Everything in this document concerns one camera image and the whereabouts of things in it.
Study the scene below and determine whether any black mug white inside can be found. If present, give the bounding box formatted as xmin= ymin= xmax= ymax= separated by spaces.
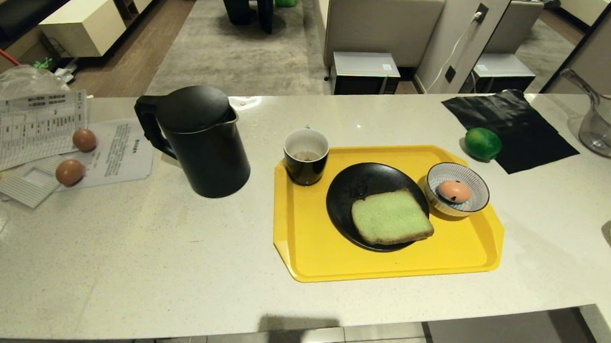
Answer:
xmin=282 ymin=128 xmax=331 ymax=187

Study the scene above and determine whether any black round plate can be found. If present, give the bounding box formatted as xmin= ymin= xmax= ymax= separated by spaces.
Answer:
xmin=324 ymin=160 xmax=433 ymax=255

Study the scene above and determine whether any yellow plastic tray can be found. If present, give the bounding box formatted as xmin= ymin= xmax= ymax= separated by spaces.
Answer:
xmin=269 ymin=138 xmax=508 ymax=292

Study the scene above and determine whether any green bread slice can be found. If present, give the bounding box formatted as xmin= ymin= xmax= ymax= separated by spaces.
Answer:
xmin=349 ymin=186 xmax=437 ymax=248

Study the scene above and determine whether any black electric kettle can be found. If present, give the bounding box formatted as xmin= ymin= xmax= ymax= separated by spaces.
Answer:
xmin=130 ymin=82 xmax=255 ymax=200

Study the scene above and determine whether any grey floor rug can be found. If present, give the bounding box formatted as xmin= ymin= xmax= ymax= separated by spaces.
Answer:
xmin=145 ymin=0 xmax=335 ymax=104

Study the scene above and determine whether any pink spotted egg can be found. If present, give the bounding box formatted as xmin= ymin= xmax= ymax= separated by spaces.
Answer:
xmin=437 ymin=179 xmax=473 ymax=204

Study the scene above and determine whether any beige sofa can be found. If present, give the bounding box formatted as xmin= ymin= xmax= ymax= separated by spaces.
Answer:
xmin=323 ymin=0 xmax=447 ymax=72

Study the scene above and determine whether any blue striped ceramic bowl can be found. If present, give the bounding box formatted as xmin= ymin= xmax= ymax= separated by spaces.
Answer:
xmin=423 ymin=161 xmax=491 ymax=219

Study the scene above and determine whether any black coffee table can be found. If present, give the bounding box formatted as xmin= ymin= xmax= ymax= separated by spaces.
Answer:
xmin=208 ymin=0 xmax=298 ymax=36

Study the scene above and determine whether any green lime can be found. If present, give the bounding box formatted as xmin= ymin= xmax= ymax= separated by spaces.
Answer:
xmin=464 ymin=127 xmax=503 ymax=162

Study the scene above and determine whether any white text paper sheet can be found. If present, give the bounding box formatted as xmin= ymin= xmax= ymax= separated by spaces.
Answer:
xmin=72 ymin=115 xmax=156 ymax=192

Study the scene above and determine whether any black cloth mat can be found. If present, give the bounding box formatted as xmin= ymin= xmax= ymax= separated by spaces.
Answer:
xmin=438 ymin=86 xmax=583 ymax=178

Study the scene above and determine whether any brown egg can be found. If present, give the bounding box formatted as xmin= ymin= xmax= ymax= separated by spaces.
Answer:
xmin=55 ymin=159 xmax=86 ymax=188
xmin=72 ymin=128 xmax=98 ymax=153

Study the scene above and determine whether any cream cube cabinet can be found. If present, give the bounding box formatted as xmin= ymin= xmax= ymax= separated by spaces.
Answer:
xmin=37 ymin=0 xmax=140 ymax=61

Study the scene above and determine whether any white striped card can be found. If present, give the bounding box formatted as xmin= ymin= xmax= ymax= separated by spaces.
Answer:
xmin=0 ymin=150 xmax=72 ymax=211

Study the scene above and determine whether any printed table paper sheet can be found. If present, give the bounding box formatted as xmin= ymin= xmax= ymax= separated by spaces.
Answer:
xmin=0 ymin=86 xmax=89 ymax=175

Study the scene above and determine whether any clear plastic bag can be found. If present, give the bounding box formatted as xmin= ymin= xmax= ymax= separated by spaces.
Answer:
xmin=0 ymin=64 xmax=72 ymax=104

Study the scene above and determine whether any red stick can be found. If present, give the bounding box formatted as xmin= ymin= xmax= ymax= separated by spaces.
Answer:
xmin=0 ymin=35 xmax=23 ymax=67

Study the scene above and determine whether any black television screen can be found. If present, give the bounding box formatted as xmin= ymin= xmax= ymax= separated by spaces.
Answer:
xmin=0 ymin=0 xmax=89 ymax=46

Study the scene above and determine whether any white power cable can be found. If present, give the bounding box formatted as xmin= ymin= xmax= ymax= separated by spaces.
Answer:
xmin=426 ymin=11 xmax=482 ymax=95

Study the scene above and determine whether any clear glass pot with handle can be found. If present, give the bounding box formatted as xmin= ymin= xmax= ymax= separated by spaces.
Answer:
xmin=557 ymin=68 xmax=611 ymax=159

